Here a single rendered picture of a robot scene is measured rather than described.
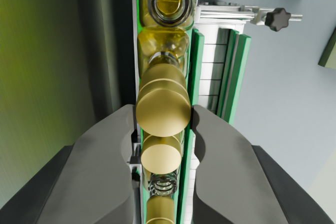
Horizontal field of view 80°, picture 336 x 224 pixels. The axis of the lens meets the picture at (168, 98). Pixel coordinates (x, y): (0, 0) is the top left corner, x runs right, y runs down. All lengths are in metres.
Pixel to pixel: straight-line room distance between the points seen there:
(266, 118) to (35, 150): 0.63
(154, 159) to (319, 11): 0.58
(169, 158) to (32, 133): 0.13
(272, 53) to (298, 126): 0.28
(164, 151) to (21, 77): 0.13
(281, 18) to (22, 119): 0.31
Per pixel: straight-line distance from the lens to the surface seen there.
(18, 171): 0.22
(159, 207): 0.27
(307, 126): 0.81
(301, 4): 0.63
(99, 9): 0.53
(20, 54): 0.21
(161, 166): 0.18
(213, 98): 0.47
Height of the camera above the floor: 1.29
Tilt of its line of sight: 63 degrees down
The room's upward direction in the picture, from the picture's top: 177 degrees clockwise
